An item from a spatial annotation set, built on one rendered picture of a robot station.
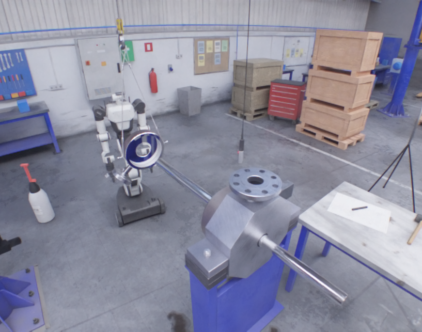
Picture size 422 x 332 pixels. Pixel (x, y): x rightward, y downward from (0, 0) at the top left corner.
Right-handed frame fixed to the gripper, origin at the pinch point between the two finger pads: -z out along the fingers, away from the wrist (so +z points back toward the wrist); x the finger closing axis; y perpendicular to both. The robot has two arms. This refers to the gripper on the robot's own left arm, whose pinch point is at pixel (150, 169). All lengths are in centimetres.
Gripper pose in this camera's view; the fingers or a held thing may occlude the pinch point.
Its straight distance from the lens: 308.4
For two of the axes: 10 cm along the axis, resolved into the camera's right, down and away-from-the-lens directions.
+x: 4.6, 2.5, -8.5
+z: -0.9, -9.4, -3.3
